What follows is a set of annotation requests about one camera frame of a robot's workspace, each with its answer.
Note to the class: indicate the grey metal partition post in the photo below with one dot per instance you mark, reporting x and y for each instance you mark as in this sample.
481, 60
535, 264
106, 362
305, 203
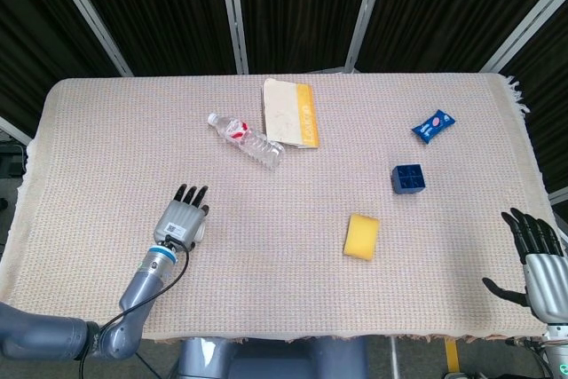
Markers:
363, 10
234, 13
526, 15
89, 13

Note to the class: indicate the clear plastic water bottle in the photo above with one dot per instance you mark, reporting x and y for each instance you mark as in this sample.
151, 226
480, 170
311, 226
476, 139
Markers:
248, 140

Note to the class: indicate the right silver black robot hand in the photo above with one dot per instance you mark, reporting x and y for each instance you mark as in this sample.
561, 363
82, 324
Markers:
543, 270

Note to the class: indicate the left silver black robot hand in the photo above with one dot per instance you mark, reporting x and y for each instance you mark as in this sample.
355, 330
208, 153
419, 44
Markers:
181, 221

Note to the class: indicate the beige woven tablecloth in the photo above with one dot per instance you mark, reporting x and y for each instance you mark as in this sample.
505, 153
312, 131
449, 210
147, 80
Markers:
310, 272

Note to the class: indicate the blue snack packet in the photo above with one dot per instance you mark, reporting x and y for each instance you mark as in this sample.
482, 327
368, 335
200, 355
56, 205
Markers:
433, 126

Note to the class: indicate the yellow floor tape strip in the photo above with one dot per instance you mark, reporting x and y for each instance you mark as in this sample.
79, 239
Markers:
452, 354

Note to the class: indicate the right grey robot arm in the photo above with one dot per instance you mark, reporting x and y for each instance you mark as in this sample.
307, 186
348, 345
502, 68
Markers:
554, 350

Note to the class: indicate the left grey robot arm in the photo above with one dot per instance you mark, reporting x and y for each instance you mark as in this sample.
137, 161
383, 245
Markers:
66, 334

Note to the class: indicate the black equipment rack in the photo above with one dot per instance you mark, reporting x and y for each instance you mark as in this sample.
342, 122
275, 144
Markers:
11, 159

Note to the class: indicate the grey robot torso base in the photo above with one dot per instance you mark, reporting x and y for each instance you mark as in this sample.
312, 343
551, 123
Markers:
270, 359

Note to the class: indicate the blue plastic block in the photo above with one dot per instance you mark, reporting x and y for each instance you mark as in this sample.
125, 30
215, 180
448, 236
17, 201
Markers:
408, 179

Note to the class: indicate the yellow sponge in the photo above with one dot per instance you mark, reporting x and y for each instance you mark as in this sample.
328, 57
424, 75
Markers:
362, 237

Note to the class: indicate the white yellow book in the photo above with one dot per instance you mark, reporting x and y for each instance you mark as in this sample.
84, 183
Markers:
288, 115

